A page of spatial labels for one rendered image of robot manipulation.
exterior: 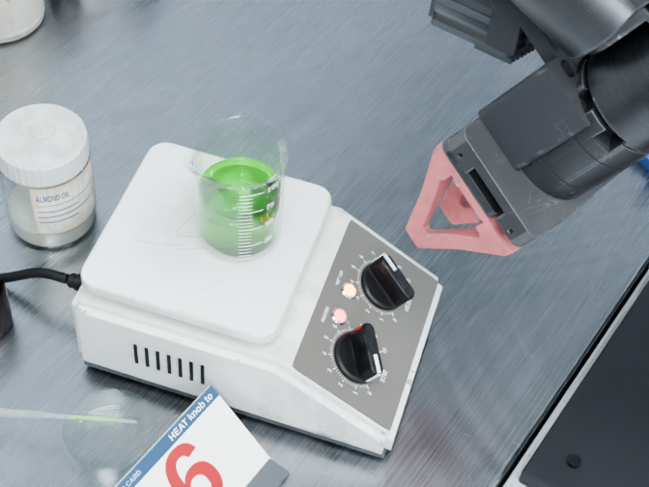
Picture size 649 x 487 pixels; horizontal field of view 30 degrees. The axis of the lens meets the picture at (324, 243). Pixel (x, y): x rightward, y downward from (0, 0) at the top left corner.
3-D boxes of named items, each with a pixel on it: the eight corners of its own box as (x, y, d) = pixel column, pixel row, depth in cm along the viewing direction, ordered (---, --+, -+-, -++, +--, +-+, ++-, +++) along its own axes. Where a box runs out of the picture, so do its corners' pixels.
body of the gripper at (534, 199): (437, 147, 61) (538, 74, 55) (539, 84, 68) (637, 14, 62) (508, 255, 61) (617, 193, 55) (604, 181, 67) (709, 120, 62)
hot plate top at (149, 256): (335, 198, 75) (336, 188, 74) (272, 351, 68) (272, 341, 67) (155, 146, 77) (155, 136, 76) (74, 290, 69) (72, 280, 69)
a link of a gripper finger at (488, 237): (355, 202, 67) (464, 126, 61) (428, 157, 72) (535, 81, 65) (423, 304, 67) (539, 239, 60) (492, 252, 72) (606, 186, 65)
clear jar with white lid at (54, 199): (-10, 211, 83) (-28, 128, 76) (65, 170, 85) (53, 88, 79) (40, 266, 80) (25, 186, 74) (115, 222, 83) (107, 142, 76)
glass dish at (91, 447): (138, 500, 70) (136, 481, 68) (49, 472, 71) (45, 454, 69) (172, 421, 73) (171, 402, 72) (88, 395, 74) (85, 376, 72)
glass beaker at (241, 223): (264, 191, 74) (268, 97, 68) (297, 257, 71) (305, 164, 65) (171, 216, 73) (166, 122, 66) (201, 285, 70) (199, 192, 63)
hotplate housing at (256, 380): (438, 301, 81) (458, 225, 74) (385, 468, 72) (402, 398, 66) (128, 210, 84) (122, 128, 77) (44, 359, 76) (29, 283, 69)
